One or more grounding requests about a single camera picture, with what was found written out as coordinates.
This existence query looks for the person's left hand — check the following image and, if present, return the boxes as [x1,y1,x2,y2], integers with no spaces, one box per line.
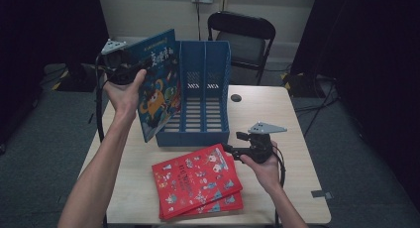
[103,68,149,119]

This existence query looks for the black floor cable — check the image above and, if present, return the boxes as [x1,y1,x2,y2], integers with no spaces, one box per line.
[293,85,341,140]

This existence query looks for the black stand base yellow tape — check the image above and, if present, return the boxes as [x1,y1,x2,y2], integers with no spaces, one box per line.
[280,70,320,98]
[52,62,107,93]

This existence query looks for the red illustrated picture book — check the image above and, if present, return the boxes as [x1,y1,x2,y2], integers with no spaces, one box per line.
[152,143,244,219]
[159,155,245,221]

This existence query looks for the blue plastic file rack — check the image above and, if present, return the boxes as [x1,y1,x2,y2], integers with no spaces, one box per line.
[155,40,232,148]

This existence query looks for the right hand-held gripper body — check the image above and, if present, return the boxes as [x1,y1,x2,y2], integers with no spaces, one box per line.
[244,121,288,165]

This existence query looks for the black folding chair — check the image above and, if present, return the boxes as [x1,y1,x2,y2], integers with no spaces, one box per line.
[207,10,276,87]

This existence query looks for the black wall power cable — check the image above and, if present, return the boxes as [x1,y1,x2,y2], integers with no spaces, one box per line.
[195,0,202,42]

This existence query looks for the black curtain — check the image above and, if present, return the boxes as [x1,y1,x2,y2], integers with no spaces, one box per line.
[0,0,110,147]
[290,0,420,209]

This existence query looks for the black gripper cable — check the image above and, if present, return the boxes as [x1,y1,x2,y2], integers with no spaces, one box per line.
[94,54,107,143]
[271,145,287,187]

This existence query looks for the person's right hand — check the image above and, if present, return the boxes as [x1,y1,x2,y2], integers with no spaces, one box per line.
[239,142,282,193]

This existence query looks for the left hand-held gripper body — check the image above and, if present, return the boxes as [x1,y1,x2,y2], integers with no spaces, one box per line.
[98,39,134,85]

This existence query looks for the blue illustrated picture book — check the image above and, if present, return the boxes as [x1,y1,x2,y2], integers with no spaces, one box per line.
[127,28,182,144]

